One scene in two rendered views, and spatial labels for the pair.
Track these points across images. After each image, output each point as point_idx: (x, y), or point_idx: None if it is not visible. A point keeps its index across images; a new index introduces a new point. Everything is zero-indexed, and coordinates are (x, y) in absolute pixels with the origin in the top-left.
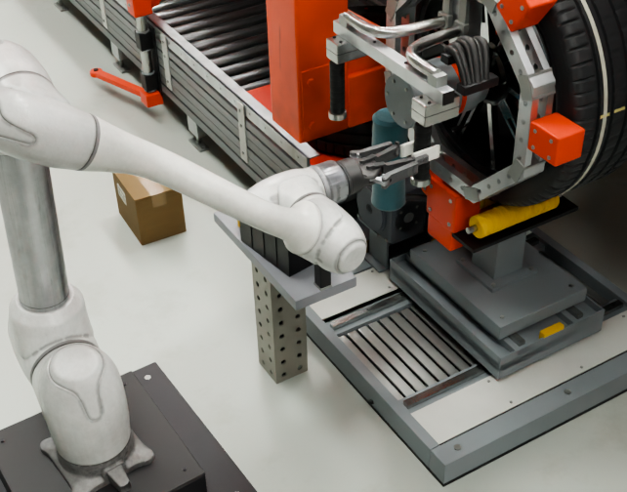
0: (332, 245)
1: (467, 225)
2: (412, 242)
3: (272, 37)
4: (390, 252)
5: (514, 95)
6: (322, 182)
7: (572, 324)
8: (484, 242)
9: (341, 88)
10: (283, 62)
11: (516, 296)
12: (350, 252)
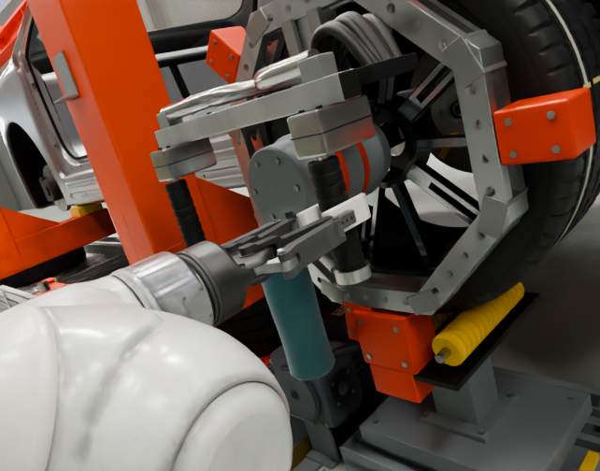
0: (121, 446)
1: (428, 358)
2: (354, 421)
3: (121, 232)
4: (335, 440)
5: (426, 145)
6: (133, 292)
7: None
8: (464, 370)
9: (192, 217)
10: (140, 253)
11: (518, 436)
12: (214, 449)
